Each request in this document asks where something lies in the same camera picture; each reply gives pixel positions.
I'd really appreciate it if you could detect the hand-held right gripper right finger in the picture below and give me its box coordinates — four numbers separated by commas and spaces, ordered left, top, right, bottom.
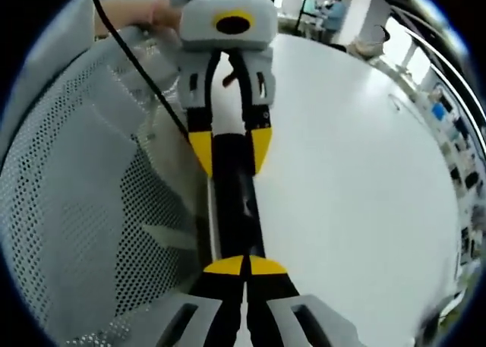
246, 255, 368, 347

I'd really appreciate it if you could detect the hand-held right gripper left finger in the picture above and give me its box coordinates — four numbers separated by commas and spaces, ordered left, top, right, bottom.
150, 254, 248, 347

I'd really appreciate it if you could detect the black remote control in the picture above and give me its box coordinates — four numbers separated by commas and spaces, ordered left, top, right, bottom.
210, 132, 267, 260

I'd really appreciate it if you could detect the person's left hand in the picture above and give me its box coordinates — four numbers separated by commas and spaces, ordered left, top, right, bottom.
150, 0, 184, 35

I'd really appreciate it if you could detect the black stand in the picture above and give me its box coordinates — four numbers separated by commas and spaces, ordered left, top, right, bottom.
295, 0, 312, 25

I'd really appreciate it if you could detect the white perforated mesh basket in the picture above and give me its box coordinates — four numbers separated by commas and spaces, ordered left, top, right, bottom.
0, 24, 217, 347

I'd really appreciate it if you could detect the person's grey shirt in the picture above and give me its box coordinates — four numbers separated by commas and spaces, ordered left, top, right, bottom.
0, 0, 111, 135

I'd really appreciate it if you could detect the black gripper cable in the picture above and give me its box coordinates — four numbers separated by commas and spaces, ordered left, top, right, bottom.
89, 0, 191, 143

